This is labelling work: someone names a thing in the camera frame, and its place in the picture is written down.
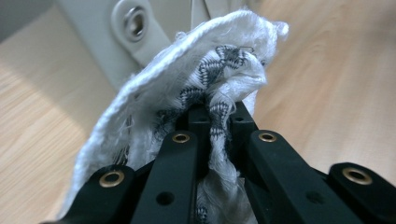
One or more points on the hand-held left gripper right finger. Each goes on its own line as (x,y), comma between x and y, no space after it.
(277,174)

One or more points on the grey metal expandable rack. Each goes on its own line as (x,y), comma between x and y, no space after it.
(93,31)

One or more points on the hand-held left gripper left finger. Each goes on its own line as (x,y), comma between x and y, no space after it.
(177,174)

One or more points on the white patterned cloth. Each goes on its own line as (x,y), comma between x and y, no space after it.
(162,81)

